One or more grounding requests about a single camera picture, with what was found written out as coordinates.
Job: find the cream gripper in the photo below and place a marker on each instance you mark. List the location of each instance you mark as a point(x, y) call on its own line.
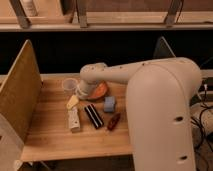
point(72, 102)

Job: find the white plastic bottle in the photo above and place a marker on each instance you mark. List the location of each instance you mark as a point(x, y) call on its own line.
point(73, 120)

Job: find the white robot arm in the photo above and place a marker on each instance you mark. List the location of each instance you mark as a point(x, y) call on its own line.
point(158, 98)

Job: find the orange ceramic bowl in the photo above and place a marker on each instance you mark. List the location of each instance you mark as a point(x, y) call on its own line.
point(99, 92)

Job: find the white bottle on shelf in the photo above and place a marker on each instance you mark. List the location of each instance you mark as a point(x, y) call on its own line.
point(30, 7)

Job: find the clear plastic cup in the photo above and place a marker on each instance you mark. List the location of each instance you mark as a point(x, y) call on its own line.
point(69, 85)

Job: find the black striped rectangular box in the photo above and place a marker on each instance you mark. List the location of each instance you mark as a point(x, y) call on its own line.
point(94, 116)

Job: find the blue sponge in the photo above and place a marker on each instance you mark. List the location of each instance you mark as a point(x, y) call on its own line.
point(109, 104)

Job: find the dark red small object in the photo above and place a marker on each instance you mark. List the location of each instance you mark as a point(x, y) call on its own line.
point(113, 121)

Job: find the left wooden side panel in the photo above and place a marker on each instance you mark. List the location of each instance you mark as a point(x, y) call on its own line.
point(19, 92)

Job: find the wooden shelf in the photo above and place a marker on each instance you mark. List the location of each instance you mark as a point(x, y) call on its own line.
point(107, 15)

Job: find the right dark side panel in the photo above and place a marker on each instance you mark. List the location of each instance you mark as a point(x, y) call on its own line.
point(162, 49)

